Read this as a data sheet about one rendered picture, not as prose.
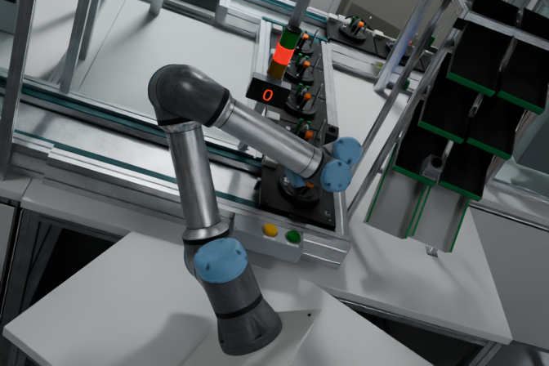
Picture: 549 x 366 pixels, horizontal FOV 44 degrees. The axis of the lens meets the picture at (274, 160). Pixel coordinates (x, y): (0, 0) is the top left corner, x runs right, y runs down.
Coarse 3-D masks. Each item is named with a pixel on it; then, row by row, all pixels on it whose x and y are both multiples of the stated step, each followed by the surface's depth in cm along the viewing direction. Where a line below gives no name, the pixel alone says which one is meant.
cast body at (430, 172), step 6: (432, 156) 193; (426, 162) 193; (432, 162) 191; (438, 162) 191; (426, 168) 192; (432, 168) 191; (438, 168) 191; (420, 174) 195; (426, 174) 193; (432, 174) 193; (438, 174) 192; (432, 180) 193
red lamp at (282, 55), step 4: (276, 48) 194; (280, 48) 192; (284, 48) 191; (276, 52) 193; (280, 52) 192; (284, 52) 192; (288, 52) 192; (292, 52) 193; (276, 56) 194; (280, 56) 193; (284, 56) 193; (288, 56) 193; (276, 60) 194; (280, 60) 194; (284, 60) 194; (288, 60) 195; (284, 64) 194
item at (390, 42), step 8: (376, 32) 331; (376, 40) 328; (384, 40) 332; (392, 40) 326; (376, 48) 321; (384, 48) 324; (408, 48) 329; (384, 56) 316; (408, 56) 323; (400, 64) 318; (416, 64) 323
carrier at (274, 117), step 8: (272, 112) 236; (272, 120) 233; (280, 120) 237; (288, 128) 228; (296, 128) 231; (304, 128) 225; (320, 128) 229; (304, 136) 226; (312, 136) 233; (312, 144) 229
